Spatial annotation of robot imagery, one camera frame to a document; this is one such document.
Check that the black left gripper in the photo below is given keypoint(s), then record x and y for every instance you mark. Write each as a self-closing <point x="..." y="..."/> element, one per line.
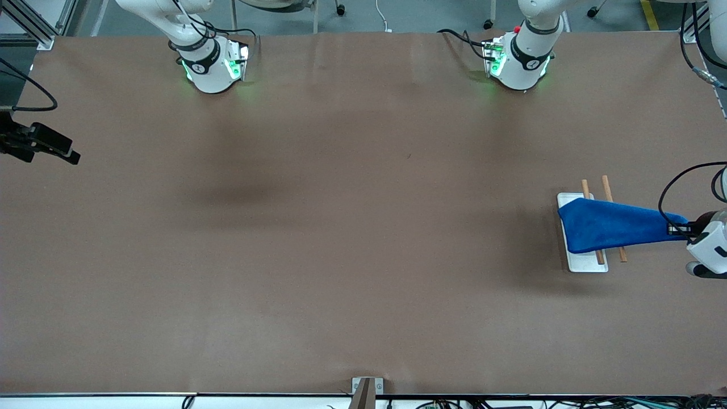
<point x="696" y="226"/>

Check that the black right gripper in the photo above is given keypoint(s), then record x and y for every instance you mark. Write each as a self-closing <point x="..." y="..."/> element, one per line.
<point x="12" y="140"/>

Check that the blue towel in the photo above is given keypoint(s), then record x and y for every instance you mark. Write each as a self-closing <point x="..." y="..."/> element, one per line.
<point x="608" y="224"/>

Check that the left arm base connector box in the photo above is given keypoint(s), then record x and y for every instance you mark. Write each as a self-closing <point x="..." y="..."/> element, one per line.
<point x="493" y="57"/>

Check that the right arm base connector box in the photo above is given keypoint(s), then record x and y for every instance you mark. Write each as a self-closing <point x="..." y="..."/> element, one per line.
<point x="238" y="59"/>

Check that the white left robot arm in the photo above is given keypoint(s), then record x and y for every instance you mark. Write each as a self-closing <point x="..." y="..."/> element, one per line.
<point x="528" y="71"/>

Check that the white rack with wooden bars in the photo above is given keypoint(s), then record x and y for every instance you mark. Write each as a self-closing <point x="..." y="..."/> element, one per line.
<point x="588" y="263"/>

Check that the aluminium frame profile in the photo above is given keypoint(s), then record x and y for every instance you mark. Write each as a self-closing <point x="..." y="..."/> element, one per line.
<point x="34" y="31"/>
<point x="690" y="31"/>

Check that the grey metal camera bracket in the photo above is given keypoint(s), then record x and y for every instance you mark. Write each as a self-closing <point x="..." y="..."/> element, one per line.
<point x="367" y="392"/>

